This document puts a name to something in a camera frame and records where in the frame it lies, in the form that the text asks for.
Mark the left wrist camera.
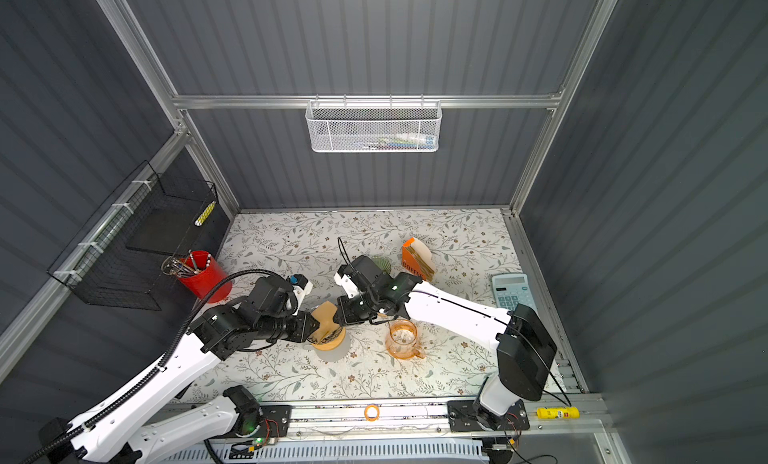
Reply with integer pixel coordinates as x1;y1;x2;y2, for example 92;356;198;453
287;274;313;312

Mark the orange glass pitcher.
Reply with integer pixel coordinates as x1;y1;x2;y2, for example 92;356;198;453
385;319;425;360

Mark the grey glass dripper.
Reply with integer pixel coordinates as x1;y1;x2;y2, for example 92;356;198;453
307;327;346;345

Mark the white wire basket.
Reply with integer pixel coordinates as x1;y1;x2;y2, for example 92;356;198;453
305;100;443;153

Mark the black wire basket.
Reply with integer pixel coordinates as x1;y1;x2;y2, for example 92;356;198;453
48;163;223;311

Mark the yellow marker in basket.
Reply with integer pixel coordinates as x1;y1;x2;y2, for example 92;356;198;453
194;200;217;227

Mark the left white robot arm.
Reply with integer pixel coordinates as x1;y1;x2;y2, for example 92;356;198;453
27;269;319;463

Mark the green glass dripper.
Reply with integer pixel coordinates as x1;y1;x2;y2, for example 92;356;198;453
372;256;392;273

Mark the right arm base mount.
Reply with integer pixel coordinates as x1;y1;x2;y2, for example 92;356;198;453
446;399;530;433

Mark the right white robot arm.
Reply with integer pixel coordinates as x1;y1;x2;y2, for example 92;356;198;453
334;255;557;417

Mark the yellow glue stick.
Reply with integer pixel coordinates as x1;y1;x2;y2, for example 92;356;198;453
536;407;581;420

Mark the light blue calculator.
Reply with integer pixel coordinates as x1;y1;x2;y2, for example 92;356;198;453
491;273;537;310

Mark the orange tape roll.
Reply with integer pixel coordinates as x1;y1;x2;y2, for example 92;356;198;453
364;404;381;422

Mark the red cup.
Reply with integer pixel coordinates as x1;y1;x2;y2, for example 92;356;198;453
178;250;227;299

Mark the black corrugated cable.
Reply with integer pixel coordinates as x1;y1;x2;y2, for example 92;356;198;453
17;268;283;464

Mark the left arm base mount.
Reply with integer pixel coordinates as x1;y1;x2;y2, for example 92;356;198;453
226;405;293;439

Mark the orange coffee filter box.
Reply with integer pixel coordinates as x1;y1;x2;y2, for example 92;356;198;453
401;237;436;281

